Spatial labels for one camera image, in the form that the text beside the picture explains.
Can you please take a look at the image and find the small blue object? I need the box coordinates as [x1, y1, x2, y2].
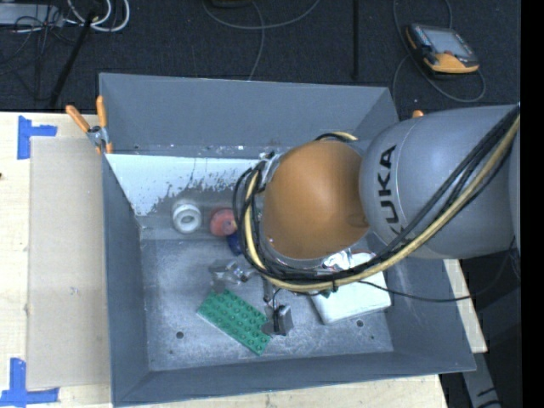
[226, 232, 245, 257]

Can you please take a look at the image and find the pale wood flat board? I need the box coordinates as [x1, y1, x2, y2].
[25, 136, 112, 393]

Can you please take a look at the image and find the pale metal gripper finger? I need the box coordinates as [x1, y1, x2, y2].
[211, 269, 257, 294]
[207, 259, 240, 277]

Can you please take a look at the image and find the dark green flat block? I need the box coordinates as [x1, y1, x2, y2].
[195, 287, 272, 357]

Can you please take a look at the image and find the grey metal bin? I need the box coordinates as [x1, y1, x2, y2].
[98, 72, 478, 407]

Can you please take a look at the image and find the white ring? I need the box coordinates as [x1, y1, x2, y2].
[171, 199, 203, 235]

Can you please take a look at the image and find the red-orange toy fruit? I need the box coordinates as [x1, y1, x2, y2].
[208, 207, 238, 238]

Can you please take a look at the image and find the white box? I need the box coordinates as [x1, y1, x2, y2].
[309, 264, 393, 326]

